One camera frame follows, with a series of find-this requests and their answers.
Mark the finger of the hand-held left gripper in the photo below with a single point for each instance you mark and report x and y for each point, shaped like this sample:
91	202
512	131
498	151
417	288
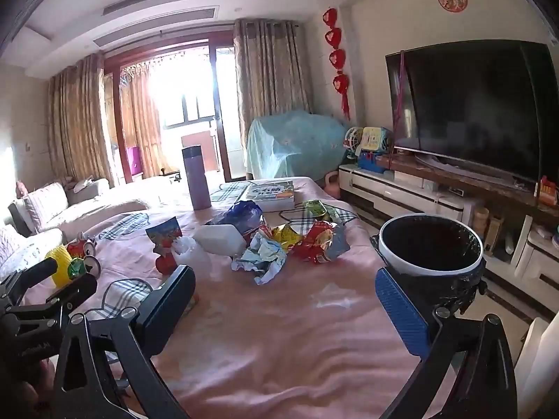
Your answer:
65	299
35	273

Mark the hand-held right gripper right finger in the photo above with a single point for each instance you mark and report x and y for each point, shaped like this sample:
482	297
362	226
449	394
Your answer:
399	310

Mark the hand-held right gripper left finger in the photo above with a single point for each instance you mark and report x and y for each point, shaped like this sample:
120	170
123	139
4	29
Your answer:
168	310

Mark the white bin with black liner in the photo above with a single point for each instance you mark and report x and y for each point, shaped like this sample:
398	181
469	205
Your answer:
432	279

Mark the red milk carton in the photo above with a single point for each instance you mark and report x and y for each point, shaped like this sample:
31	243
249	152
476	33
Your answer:
164	240

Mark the blue plastic bag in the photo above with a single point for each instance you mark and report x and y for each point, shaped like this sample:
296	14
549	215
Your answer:
244	216

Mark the green drink can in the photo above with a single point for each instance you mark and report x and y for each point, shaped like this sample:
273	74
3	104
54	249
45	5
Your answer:
81	267

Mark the clear plastic bag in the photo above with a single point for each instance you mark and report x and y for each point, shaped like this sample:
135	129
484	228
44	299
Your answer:
192	253

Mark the light pink sofa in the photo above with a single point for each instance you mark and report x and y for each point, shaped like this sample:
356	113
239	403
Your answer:
48	209

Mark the red snack wrapper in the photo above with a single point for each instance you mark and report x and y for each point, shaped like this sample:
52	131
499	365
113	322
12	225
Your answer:
319	242

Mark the crumpled pale blue wrapper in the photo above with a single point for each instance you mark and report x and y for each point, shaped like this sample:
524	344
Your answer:
262	257

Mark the pink patterned blanket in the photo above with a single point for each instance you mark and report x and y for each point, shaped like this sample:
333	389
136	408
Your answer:
279	336

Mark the white television cabinet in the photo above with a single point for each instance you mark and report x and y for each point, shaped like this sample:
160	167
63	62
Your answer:
393	187

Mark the green snack wrapper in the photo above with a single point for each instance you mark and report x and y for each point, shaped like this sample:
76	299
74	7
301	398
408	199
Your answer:
319	209

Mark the yellow snack wrapper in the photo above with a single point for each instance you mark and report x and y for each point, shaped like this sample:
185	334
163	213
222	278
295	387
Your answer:
286	235

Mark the purple thermos bottle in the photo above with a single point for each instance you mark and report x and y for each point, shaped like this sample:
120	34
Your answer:
197	174

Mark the pink kettlebell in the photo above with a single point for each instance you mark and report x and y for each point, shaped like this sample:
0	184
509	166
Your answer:
332	185

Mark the purple bin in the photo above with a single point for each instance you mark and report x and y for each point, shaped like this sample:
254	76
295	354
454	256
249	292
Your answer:
134	160

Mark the thick colourful book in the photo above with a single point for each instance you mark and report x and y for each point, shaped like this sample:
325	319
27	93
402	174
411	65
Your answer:
270	196

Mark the beige curtain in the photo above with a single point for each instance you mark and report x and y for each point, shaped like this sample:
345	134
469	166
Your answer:
81	118
270	74

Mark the colourful toy set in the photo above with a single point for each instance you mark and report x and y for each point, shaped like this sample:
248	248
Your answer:
371	148

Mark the red box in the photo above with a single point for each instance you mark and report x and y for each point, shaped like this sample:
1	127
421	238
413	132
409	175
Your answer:
548	192

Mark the teal cloth covered furniture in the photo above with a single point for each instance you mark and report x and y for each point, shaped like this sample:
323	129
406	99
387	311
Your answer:
297	144

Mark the black television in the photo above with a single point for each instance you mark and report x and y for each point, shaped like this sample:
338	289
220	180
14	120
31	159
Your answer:
476	109

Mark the red hanging heart decoration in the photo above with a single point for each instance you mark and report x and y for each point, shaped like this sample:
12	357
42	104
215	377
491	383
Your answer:
336	37

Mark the ceiling air vent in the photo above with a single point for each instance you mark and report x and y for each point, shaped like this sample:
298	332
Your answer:
161	6

